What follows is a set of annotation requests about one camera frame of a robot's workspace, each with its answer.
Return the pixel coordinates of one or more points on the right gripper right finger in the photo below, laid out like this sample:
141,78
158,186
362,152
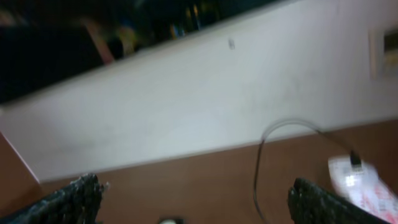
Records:
310,204

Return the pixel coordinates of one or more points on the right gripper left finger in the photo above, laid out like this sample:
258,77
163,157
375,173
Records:
76,203

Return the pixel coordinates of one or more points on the white power strip red switches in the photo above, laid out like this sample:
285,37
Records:
361,186

